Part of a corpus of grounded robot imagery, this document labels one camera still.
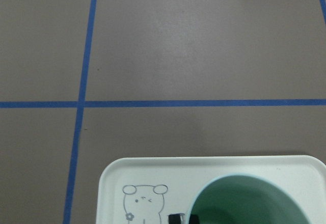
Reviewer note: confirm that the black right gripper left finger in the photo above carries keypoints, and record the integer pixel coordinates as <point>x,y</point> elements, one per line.
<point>177,218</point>

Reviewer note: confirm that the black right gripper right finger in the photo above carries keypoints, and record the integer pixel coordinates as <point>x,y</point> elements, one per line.
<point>193,219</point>

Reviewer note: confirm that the mint green plastic cup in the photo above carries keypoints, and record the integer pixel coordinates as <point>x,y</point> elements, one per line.
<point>244,199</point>

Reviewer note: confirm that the cream rabbit print tray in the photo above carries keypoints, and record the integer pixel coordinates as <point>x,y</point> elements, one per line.
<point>147,190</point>

